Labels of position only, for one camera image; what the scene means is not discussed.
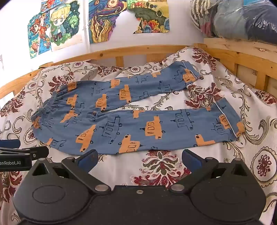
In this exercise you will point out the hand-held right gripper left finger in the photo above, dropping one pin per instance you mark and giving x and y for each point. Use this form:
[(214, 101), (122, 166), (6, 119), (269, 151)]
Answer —
[(87, 161)]

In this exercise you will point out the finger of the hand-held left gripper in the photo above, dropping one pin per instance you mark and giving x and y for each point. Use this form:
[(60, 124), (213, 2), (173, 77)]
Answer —
[(9, 143), (32, 152)]

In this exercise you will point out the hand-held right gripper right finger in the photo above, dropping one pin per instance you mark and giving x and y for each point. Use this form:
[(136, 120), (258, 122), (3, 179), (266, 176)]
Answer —
[(191, 161)]

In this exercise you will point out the blue pants with orange cars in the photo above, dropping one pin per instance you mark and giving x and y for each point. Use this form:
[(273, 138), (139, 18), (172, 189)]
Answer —
[(129, 129)]

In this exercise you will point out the white floral blanket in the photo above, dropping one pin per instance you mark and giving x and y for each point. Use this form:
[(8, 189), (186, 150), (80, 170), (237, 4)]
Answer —
[(255, 129)]

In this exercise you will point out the striped cloth bundle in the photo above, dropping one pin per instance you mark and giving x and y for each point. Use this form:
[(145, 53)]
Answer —
[(200, 15)]

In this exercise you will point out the clear plastic bag of clothes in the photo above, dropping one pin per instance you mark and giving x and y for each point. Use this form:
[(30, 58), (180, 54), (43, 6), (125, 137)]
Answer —
[(244, 19)]

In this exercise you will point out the red-haired cartoon figure wall poster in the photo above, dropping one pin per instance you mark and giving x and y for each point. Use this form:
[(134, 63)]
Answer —
[(37, 34)]

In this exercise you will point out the wooden bed frame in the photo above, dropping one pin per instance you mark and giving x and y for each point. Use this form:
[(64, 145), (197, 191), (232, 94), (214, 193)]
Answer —
[(238, 46)]

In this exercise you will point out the blond cartoon figure wall poster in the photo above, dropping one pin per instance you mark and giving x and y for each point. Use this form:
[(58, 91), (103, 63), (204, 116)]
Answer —
[(62, 23)]

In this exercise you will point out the white wall pipe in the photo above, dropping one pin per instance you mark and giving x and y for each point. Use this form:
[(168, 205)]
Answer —
[(87, 28)]

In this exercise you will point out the colourful swirl wall poster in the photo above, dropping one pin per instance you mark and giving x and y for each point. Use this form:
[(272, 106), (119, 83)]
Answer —
[(103, 19)]

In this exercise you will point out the green landscape wall poster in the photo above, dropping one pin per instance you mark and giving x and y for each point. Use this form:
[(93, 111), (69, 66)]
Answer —
[(149, 15)]

